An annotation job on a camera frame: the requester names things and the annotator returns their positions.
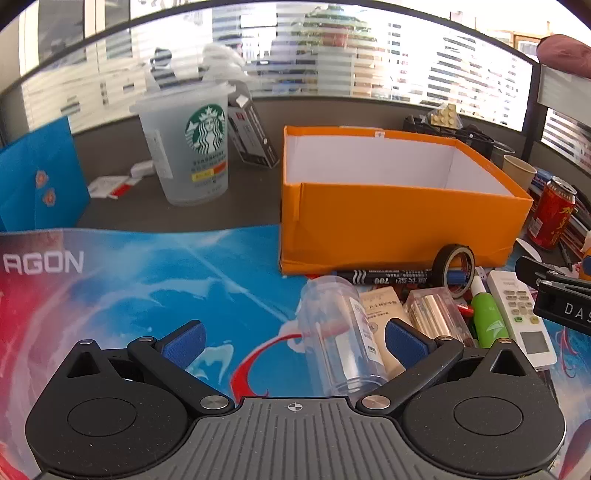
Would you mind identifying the black mesh desk organizer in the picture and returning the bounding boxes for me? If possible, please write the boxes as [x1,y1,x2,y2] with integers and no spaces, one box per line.
[403,115,497,160]

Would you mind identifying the clear case with metal cylinder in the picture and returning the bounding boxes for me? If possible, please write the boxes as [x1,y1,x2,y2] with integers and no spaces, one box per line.
[404,286,476,348]

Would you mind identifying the black marker pen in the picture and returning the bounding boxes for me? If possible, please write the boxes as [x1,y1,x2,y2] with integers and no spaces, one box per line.
[333,268,435,287]

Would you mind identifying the black product box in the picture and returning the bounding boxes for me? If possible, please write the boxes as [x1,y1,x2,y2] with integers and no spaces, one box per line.
[227,92,280,168]

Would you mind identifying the frosted plastic cup green logo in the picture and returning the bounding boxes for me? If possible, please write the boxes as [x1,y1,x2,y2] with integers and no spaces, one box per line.
[129,83,237,207]

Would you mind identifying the brown paper cup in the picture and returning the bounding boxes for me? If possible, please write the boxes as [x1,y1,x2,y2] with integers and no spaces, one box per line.
[502,154,538,193]

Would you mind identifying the printed blue red desk mat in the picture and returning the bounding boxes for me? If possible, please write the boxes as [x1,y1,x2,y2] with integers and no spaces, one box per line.
[0,224,591,480]

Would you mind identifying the red and white cards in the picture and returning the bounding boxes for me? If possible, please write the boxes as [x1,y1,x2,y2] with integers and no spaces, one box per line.
[88,175,140,200]

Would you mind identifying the maroon cloth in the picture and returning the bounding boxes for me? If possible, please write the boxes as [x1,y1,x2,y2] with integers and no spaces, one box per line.
[536,34,591,79]

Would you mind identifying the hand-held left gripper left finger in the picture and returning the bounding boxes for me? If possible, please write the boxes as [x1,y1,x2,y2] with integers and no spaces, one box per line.
[62,320,234,416]

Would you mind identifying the frosted glass desk partition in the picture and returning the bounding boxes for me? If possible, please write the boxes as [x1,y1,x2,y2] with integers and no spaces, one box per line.
[0,0,543,144]

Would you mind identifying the white paper piece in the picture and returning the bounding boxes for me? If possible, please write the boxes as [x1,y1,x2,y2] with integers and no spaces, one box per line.
[515,237,546,264]

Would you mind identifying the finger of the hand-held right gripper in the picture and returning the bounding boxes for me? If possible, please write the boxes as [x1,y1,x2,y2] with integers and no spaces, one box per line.
[515,256,553,289]
[542,271,591,296]

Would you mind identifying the red drink can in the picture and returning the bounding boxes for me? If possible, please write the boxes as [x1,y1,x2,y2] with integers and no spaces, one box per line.
[526,176,578,251]

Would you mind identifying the white remote control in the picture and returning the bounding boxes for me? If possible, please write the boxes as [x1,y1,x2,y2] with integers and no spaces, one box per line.
[487,270,558,368]

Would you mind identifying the clear plastic bottle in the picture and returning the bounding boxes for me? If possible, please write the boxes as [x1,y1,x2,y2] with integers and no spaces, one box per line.
[298,274,389,398]

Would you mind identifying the clear glass cup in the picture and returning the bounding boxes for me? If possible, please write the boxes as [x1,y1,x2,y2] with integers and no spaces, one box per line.
[492,141,516,167]

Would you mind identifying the thin black pen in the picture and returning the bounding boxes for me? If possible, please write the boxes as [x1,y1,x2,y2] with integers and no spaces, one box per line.
[556,240,576,274]

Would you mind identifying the black tape roll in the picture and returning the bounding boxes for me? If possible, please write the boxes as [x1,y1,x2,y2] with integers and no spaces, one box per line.
[431,244,476,294]

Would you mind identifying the blue paper folder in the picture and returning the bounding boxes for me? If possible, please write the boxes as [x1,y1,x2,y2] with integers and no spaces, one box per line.
[0,115,92,232]

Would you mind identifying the yellow blister pack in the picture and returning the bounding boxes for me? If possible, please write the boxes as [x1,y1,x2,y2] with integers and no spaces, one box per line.
[429,105,461,128]

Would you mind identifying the green bottle white cap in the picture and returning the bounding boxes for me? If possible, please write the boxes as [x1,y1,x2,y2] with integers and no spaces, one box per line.
[468,274,511,349]

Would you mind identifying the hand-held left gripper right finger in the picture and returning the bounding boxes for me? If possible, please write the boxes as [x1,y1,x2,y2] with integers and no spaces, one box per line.
[358,318,539,414]

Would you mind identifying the orange cardboard box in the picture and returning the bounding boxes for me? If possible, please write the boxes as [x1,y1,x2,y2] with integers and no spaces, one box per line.
[279,126,535,277]

